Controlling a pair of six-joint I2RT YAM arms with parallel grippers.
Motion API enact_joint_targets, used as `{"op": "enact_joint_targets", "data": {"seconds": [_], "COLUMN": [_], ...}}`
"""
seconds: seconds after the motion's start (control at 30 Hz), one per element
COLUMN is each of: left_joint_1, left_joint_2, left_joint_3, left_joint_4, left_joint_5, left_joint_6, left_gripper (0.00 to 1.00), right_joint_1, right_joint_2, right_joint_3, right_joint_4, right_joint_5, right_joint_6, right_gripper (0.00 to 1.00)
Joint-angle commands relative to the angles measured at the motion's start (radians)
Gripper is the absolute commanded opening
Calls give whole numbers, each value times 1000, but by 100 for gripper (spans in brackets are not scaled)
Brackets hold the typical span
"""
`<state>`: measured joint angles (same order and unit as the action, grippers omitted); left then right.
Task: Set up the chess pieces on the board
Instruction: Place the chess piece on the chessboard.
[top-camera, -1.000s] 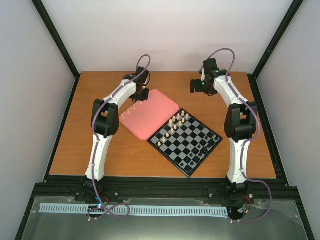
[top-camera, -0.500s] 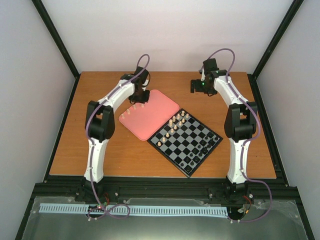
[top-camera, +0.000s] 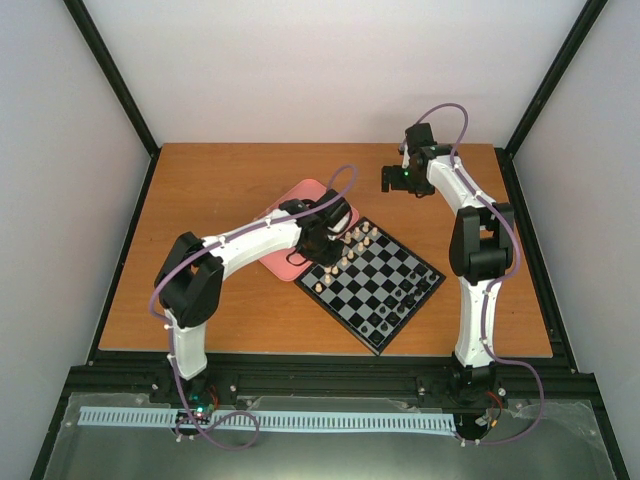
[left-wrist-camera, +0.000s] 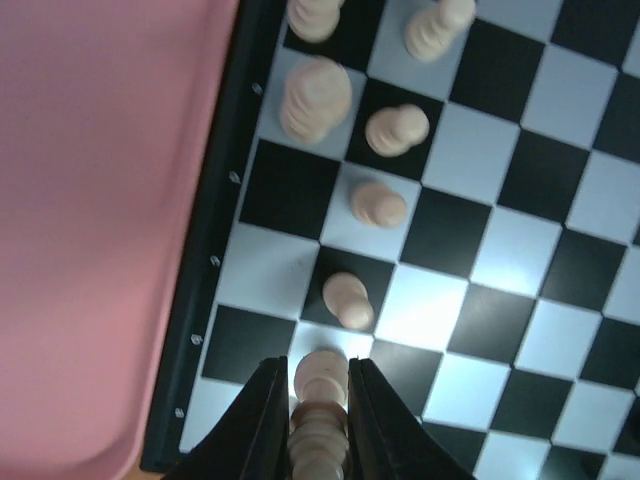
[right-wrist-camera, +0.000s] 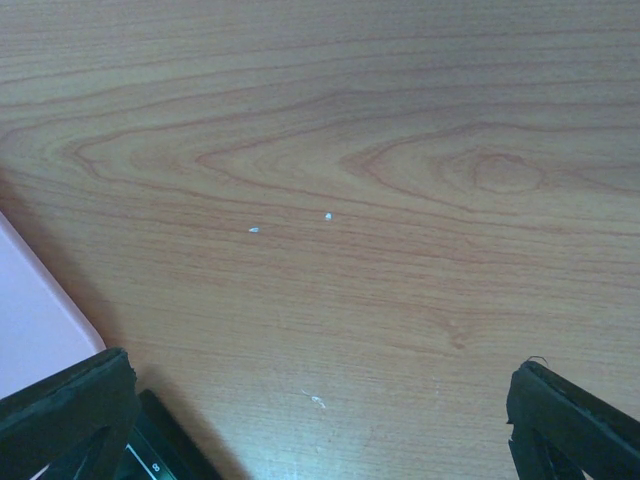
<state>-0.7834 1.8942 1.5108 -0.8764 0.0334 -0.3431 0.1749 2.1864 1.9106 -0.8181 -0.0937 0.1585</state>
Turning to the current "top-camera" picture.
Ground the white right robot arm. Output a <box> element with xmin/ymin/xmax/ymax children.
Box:
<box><xmin>382</xmin><ymin>146</ymin><xmax>514</xmax><ymax>368</ymax></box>

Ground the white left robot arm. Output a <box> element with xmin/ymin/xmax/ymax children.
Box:
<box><xmin>150</xmin><ymin>197</ymin><xmax>352</xmax><ymax>403</ymax></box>

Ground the black white chess board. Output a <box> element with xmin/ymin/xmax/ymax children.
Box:
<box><xmin>294</xmin><ymin>217</ymin><xmax>446</xmax><ymax>355</ymax></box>

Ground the pink plastic tray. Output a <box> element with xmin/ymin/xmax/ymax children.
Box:
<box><xmin>256</xmin><ymin>179</ymin><xmax>359</xmax><ymax>281</ymax></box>

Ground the black aluminium frame base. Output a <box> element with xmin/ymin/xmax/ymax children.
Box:
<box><xmin>31</xmin><ymin>350</ymin><xmax>629</xmax><ymax>479</ymax></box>

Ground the light blue cable duct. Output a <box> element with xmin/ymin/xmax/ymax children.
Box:
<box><xmin>77</xmin><ymin>406</ymin><xmax>456</xmax><ymax>436</ymax></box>

